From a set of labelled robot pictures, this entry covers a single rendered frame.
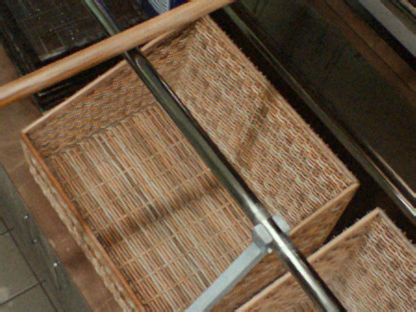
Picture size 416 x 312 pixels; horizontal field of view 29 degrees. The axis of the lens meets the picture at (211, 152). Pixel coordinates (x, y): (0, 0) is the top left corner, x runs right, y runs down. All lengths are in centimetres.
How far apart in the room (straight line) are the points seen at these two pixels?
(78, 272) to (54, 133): 32
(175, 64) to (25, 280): 85
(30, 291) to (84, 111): 74
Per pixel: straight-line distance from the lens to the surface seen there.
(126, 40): 131
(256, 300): 155
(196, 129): 124
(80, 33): 190
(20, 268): 246
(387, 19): 111
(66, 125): 186
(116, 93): 187
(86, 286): 177
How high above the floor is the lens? 219
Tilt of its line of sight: 56 degrees down
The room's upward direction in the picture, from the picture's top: 5 degrees clockwise
